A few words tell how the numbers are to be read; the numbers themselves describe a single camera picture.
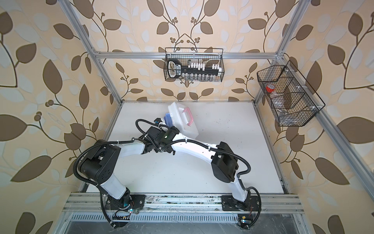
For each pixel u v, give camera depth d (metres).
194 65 0.82
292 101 0.83
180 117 0.86
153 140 0.61
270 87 0.88
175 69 0.85
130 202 0.73
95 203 0.76
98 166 0.47
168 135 0.58
